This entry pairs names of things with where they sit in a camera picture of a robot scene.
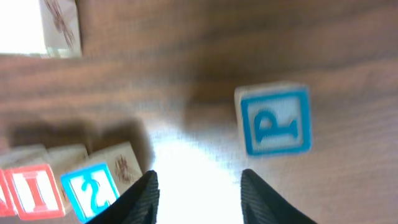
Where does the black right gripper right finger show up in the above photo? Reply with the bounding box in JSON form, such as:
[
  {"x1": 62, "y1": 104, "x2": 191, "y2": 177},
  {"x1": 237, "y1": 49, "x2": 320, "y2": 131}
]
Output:
[{"x1": 241, "y1": 169, "x2": 315, "y2": 224}]

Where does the blue letter P block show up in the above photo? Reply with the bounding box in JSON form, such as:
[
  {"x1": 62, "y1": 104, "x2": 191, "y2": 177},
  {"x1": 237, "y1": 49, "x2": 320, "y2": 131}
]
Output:
[{"x1": 234, "y1": 82, "x2": 312, "y2": 156}]

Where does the green number 4 block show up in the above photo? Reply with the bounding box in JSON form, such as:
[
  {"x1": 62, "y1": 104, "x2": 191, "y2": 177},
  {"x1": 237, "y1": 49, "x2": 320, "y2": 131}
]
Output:
[{"x1": 0, "y1": 0, "x2": 83, "y2": 59}]

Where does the red letter I block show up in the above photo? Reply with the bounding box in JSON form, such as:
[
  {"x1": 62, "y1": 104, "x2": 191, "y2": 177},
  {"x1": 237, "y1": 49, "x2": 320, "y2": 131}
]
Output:
[{"x1": 2, "y1": 144, "x2": 90, "y2": 221}]

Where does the red letter A block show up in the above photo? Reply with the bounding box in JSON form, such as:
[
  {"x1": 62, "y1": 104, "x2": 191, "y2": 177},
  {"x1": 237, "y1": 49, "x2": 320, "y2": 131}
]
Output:
[{"x1": 1, "y1": 144, "x2": 56, "y2": 220}]

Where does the blue number 2 block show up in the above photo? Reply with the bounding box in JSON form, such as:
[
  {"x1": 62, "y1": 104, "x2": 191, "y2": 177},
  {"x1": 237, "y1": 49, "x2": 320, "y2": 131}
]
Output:
[{"x1": 60, "y1": 142, "x2": 142, "y2": 223}]

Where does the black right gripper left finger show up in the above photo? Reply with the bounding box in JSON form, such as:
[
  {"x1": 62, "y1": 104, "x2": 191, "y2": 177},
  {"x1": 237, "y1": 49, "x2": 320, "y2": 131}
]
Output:
[{"x1": 88, "y1": 170, "x2": 160, "y2": 224}]

